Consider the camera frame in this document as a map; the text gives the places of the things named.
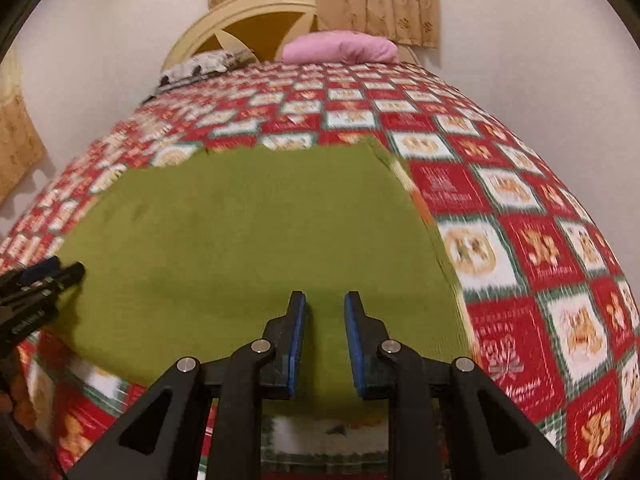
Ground pink pillow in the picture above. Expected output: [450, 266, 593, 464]
[281, 30, 399, 65]

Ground cream wooden headboard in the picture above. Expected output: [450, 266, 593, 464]
[160, 0, 422, 77]

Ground beige floral side curtain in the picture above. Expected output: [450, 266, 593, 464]
[0, 42, 47, 207]

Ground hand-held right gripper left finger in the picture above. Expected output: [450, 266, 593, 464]
[65, 290, 308, 480]

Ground red checkered printed blanket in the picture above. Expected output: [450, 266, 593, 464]
[0, 57, 640, 480]

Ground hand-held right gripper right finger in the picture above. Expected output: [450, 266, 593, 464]
[344, 290, 582, 480]

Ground striped green orange knit sweater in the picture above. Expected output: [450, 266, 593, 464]
[47, 135, 475, 417]

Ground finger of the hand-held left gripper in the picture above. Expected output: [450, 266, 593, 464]
[0, 262, 86, 312]
[0, 256, 62, 295]

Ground white patterned pillow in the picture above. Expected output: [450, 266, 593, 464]
[158, 50, 257, 87]

